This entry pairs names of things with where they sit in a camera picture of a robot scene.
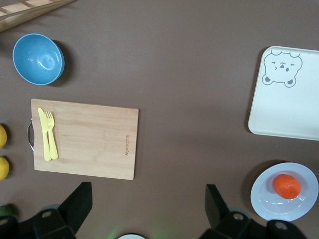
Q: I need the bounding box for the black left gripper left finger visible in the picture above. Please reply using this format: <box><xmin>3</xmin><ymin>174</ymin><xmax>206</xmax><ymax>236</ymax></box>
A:
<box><xmin>32</xmin><ymin>181</ymin><xmax>93</xmax><ymax>239</ymax></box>

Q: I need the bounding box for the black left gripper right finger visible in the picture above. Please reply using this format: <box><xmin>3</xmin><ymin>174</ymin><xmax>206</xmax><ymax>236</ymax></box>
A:
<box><xmin>199</xmin><ymin>184</ymin><xmax>269</xmax><ymax>239</ymax></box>

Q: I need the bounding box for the white round plate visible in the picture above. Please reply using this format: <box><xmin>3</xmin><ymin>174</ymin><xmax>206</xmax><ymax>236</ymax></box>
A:
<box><xmin>250</xmin><ymin>162</ymin><xmax>319</xmax><ymax>223</ymax></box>

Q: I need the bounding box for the orange fruit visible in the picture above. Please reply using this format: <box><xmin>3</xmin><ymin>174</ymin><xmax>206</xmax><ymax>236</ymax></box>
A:
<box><xmin>272</xmin><ymin>174</ymin><xmax>302</xmax><ymax>200</ymax></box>

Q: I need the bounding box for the dark green lime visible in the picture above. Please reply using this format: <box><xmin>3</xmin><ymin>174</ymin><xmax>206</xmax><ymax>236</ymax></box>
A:
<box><xmin>0</xmin><ymin>204</ymin><xmax>16</xmax><ymax>218</ymax></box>

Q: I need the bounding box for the yellow plastic fork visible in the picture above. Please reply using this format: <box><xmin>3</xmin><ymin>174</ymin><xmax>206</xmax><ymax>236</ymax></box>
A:
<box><xmin>44</xmin><ymin>111</ymin><xmax>60</xmax><ymax>161</ymax></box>

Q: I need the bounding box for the wooden cutting board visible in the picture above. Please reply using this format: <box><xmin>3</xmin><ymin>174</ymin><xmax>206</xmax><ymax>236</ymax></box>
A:
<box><xmin>26</xmin><ymin>99</ymin><xmax>140</xmax><ymax>180</ymax></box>

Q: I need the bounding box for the yellow plastic knife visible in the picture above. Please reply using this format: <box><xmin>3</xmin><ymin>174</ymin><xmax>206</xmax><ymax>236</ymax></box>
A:
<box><xmin>37</xmin><ymin>107</ymin><xmax>52</xmax><ymax>162</ymax></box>

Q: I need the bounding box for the yellow lemon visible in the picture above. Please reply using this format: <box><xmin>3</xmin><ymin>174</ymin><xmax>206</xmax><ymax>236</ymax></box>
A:
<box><xmin>0</xmin><ymin>124</ymin><xmax>8</xmax><ymax>149</ymax></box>
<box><xmin>0</xmin><ymin>156</ymin><xmax>10</xmax><ymax>181</ymax></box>

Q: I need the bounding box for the cream tray with bear print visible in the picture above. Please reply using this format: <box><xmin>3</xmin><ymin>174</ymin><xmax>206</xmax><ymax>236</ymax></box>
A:
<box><xmin>247</xmin><ymin>45</ymin><xmax>319</xmax><ymax>141</ymax></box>

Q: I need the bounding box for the blue bowl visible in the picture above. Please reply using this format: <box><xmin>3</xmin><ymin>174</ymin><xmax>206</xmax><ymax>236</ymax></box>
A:
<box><xmin>12</xmin><ymin>33</ymin><xmax>66</xmax><ymax>86</ymax></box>

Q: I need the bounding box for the wooden drying rack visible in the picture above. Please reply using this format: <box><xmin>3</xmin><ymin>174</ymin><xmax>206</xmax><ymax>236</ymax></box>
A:
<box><xmin>0</xmin><ymin>0</ymin><xmax>76</xmax><ymax>32</ymax></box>

